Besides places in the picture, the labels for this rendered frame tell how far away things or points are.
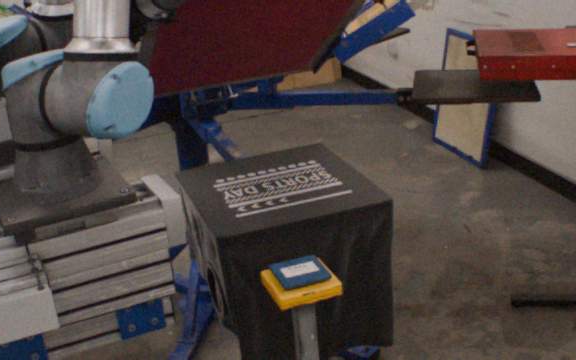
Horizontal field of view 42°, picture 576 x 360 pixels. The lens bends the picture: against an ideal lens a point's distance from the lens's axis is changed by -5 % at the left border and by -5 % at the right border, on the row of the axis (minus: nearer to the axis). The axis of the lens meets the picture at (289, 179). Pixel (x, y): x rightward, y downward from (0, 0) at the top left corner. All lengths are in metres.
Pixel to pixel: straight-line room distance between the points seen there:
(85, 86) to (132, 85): 0.07
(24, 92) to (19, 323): 0.36
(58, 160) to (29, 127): 0.07
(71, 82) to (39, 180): 0.19
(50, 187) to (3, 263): 0.15
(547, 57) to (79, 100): 1.85
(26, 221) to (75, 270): 0.15
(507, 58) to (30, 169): 1.79
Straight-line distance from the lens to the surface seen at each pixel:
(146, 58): 2.05
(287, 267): 1.59
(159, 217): 1.35
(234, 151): 2.43
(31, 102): 1.24
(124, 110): 1.16
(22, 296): 1.21
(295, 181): 2.06
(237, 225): 1.84
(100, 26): 1.16
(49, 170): 1.28
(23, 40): 1.75
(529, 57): 2.68
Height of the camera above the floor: 1.71
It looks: 22 degrees down
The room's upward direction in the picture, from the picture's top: 5 degrees counter-clockwise
